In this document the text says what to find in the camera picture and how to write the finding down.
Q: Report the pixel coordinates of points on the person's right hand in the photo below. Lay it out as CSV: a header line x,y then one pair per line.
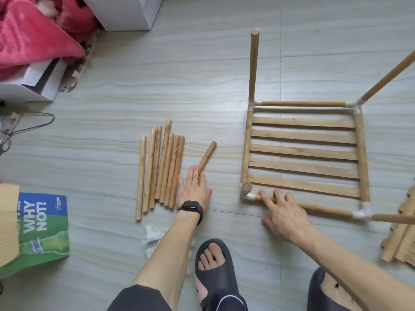
x,y
285,217

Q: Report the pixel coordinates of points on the person's left hand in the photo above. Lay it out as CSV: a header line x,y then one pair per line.
x,y
194,188

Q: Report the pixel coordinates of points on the single wooden stick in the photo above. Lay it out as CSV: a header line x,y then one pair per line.
x,y
395,218
253,64
207,155
389,74
324,209
246,188
301,103

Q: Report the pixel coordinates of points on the pile of wooden dowels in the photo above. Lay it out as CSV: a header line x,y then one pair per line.
x,y
162,165

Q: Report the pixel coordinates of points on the pile of white connectors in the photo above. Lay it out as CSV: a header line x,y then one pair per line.
x,y
154,235

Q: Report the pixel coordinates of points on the slatted wooden shelf panel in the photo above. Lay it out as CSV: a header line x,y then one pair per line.
x,y
402,236
305,136

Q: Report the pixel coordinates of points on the person's right forearm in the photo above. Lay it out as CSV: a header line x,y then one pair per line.
x,y
363,272

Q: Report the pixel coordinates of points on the person's left forearm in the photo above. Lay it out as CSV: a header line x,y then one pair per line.
x,y
168,256

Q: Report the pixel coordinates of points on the person's black sandal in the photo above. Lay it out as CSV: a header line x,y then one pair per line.
x,y
321,298
220,281

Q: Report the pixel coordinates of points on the black smartwatch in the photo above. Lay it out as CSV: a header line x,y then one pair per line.
x,y
191,207

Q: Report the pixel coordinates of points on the green cardboard box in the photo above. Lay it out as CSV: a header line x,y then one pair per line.
x,y
39,233

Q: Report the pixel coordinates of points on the white box cabinet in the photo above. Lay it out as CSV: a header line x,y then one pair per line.
x,y
123,9

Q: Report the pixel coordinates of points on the flat white box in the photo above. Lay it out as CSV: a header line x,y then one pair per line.
x,y
29,84

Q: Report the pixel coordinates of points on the red fleece blanket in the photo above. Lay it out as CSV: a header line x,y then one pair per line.
x,y
32,32

